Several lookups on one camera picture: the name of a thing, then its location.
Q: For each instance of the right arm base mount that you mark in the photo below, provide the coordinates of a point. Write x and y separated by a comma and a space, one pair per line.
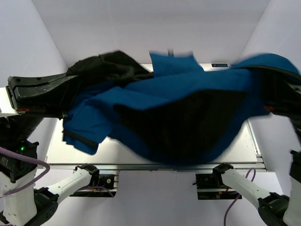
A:
208, 189

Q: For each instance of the blue and black jacket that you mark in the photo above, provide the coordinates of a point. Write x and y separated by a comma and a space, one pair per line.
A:
118, 64

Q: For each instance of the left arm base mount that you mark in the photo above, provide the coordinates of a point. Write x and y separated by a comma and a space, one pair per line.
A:
105, 188

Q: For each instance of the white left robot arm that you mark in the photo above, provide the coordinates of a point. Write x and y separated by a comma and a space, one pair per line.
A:
24, 205

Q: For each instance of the right blue table label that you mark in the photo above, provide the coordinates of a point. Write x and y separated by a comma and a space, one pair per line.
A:
219, 65

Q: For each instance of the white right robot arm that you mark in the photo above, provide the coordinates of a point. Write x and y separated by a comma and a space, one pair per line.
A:
274, 209

